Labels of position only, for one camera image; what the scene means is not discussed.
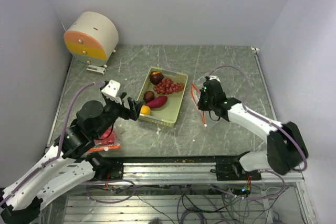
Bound small white grey block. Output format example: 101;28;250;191
86;65;106;76

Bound purple sweet potato toy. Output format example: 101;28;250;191
146;95;167;109

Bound loose cables under table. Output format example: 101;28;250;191
86;166;292;224

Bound aluminium frame rail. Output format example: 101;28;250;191
31;155;316;224

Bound purple grape bunch toy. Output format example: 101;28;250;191
153;78;185;95

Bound orange fruit toy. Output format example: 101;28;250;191
140;105;151;115

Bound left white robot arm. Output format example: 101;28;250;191
1;98;143;223

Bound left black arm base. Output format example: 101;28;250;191
85;153;123;181

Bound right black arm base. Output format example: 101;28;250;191
210;151;261;181

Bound round cream drawer cabinet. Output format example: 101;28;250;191
64;11;119;67

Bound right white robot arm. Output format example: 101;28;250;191
197;76;309;180

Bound dark red apple toy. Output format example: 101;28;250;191
149;71;164;85

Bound white corner clip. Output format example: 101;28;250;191
251;47;259;53

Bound pink dragon fruit toy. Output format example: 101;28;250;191
96;127;116;145

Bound pale green plastic basket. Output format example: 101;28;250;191
136;67;189;127

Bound clear orange zip bag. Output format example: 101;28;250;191
88;126;121;153

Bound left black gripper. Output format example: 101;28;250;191
93;91;144;137

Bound dark brown passion fruit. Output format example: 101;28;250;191
143;91;155;103

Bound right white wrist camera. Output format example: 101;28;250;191
205;75;220;82

